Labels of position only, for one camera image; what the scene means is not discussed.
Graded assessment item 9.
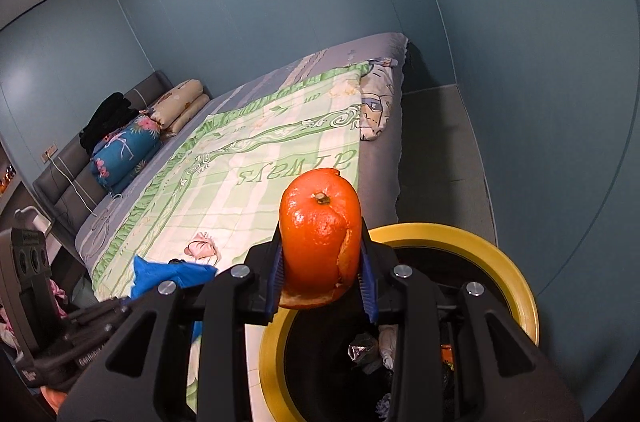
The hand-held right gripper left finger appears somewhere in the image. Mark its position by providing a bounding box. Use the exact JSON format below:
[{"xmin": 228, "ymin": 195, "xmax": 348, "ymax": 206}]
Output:
[{"xmin": 57, "ymin": 235, "xmax": 287, "ymax": 422}]

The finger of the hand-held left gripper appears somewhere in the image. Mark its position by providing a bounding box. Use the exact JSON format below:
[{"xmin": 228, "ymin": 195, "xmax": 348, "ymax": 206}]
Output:
[
  {"xmin": 47, "ymin": 319, "xmax": 121, "ymax": 347},
  {"xmin": 65, "ymin": 297, "xmax": 133, "ymax": 322}
]

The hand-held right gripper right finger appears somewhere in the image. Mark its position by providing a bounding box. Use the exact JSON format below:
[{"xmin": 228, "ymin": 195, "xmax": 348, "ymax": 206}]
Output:
[{"xmin": 357, "ymin": 222, "xmax": 583, "ymax": 422}]

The orange peel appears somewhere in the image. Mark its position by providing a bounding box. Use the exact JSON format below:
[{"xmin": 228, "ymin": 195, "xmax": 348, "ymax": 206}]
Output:
[{"xmin": 278, "ymin": 168, "xmax": 363, "ymax": 310}]

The blue plastic bag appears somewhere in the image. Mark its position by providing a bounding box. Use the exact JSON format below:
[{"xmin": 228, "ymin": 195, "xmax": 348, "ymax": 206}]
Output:
[{"xmin": 131, "ymin": 255, "xmax": 218, "ymax": 340}]

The yellow rimmed black bin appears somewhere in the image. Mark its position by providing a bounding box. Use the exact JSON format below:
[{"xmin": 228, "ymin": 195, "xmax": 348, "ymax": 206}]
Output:
[{"xmin": 259, "ymin": 222, "xmax": 541, "ymax": 422}]

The person's left hand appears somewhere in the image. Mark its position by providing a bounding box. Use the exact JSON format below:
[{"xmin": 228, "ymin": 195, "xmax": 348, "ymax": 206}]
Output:
[{"xmin": 39, "ymin": 387, "xmax": 69, "ymax": 416}]

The green waste basket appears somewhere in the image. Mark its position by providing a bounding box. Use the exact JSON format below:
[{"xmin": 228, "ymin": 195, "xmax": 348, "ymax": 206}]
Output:
[{"xmin": 72, "ymin": 275, "xmax": 101, "ymax": 308}]

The pink cloth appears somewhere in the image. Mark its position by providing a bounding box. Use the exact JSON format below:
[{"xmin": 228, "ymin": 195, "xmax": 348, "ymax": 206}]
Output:
[{"xmin": 0, "ymin": 279, "xmax": 68, "ymax": 353}]

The silver crumpled wrapper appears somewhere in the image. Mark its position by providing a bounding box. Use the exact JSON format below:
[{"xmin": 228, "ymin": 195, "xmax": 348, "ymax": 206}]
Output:
[{"xmin": 347, "ymin": 332, "xmax": 381, "ymax": 375}]

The white desk lamp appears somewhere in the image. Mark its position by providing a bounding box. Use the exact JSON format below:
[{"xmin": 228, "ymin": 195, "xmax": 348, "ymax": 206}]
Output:
[{"xmin": 14, "ymin": 205, "xmax": 53, "ymax": 235}]

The white shelf unit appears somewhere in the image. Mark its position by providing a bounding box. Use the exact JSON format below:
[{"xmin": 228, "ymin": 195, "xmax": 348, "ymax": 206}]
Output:
[{"xmin": 0, "ymin": 142, "xmax": 31, "ymax": 223}]

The green checked blanket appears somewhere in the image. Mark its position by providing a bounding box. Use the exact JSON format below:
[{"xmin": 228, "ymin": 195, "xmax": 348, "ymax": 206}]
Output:
[{"xmin": 90, "ymin": 62, "xmax": 363, "ymax": 422}]

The blue floral folded quilt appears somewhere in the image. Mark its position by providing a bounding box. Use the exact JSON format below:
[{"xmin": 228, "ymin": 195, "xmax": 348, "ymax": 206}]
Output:
[{"xmin": 90, "ymin": 115, "xmax": 163, "ymax": 198}]

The cartoon print cloth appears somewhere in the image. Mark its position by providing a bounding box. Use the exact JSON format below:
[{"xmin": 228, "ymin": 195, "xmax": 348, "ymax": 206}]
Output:
[{"xmin": 357, "ymin": 57, "xmax": 401, "ymax": 142}]

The black clothing pile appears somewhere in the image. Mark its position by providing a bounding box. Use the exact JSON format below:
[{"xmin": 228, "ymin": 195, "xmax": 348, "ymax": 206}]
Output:
[{"xmin": 79, "ymin": 92, "xmax": 138, "ymax": 153}]

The beige folded quilt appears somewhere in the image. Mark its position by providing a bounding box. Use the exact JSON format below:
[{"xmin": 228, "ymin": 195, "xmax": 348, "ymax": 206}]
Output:
[{"xmin": 149, "ymin": 78, "xmax": 211, "ymax": 138}]

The grey upholstered bed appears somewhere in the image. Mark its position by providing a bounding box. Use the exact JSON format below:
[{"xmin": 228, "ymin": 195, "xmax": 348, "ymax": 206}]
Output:
[{"xmin": 32, "ymin": 32, "xmax": 411, "ymax": 303}]

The white cable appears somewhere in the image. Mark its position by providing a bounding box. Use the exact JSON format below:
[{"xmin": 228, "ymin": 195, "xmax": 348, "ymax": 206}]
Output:
[{"xmin": 50, "ymin": 155, "xmax": 123, "ymax": 218}]

